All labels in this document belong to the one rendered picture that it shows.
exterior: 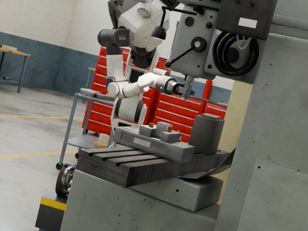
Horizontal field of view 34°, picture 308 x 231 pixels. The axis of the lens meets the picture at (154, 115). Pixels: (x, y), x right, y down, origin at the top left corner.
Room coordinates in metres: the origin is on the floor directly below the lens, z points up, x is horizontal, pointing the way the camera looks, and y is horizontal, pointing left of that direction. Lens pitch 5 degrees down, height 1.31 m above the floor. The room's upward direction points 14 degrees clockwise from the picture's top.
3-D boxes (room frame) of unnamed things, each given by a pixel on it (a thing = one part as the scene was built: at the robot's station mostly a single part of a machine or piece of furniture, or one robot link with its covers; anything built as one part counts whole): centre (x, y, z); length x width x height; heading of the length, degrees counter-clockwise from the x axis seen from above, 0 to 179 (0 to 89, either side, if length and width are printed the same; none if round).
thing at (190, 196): (2.48, -0.12, 0.79); 0.50 x 0.35 x 0.12; 65
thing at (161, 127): (2.34, -0.06, 1.04); 0.06 x 0.05 x 0.06; 157
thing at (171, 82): (2.54, -0.06, 1.23); 0.13 x 0.12 x 0.10; 133
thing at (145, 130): (2.36, -0.01, 1.02); 0.15 x 0.06 x 0.04; 157
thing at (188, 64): (2.47, -0.13, 1.47); 0.21 x 0.19 x 0.32; 155
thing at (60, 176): (3.10, 0.43, 0.50); 0.20 x 0.05 x 0.20; 173
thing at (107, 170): (2.48, -0.12, 0.89); 1.24 x 0.23 x 0.08; 155
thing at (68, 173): (2.69, 0.33, 0.63); 0.16 x 0.12 x 0.12; 65
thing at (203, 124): (2.79, -0.30, 1.03); 0.22 x 0.12 x 0.20; 162
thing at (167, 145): (2.35, -0.03, 0.98); 0.35 x 0.15 x 0.11; 67
